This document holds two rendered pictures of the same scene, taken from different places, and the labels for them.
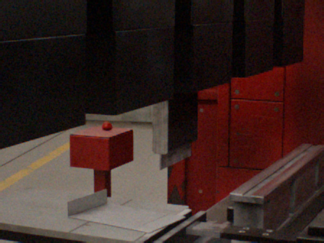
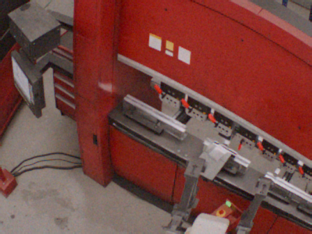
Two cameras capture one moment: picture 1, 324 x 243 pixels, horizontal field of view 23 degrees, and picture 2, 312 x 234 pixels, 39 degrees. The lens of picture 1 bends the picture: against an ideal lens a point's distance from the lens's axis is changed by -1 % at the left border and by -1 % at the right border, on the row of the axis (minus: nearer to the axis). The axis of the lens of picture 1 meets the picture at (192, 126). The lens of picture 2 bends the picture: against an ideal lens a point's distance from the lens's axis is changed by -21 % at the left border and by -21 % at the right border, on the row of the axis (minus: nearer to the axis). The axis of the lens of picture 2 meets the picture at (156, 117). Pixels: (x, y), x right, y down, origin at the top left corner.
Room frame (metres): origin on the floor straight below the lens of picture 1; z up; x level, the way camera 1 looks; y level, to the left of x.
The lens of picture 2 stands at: (1.08, 2.28, 3.81)
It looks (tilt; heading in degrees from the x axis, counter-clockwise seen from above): 49 degrees down; 280
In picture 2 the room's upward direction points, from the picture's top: 4 degrees clockwise
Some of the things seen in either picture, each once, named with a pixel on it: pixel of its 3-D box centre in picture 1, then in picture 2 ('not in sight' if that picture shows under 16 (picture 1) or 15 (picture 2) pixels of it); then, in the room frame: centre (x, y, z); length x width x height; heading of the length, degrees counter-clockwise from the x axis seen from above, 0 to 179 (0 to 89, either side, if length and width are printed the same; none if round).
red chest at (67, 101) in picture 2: not in sight; (86, 76); (2.27, -0.85, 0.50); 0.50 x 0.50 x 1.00; 69
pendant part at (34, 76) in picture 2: not in sight; (28, 80); (2.39, 0.15, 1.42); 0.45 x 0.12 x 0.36; 144
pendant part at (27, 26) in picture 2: not in sight; (33, 60); (2.38, 0.05, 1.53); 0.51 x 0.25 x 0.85; 144
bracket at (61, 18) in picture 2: not in sight; (53, 26); (2.31, -0.20, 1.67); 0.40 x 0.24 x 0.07; 159
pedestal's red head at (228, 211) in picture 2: not in sight; (225, 217); (0.84, 0.47, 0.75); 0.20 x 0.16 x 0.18; 145
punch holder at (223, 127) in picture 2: (182, 20); (225, 120); (1.03, 0.01, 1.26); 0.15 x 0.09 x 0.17; 159
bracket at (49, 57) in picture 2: not in sight; (53, 72); (2.31, -0.20, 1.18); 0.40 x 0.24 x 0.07; 159
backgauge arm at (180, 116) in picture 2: not in sight; (193, 102); (1.29, -0.50, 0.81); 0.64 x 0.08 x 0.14; 69
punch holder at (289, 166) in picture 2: not in sight; (290, 159); (0.47, 0.23, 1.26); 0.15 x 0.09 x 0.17; 159
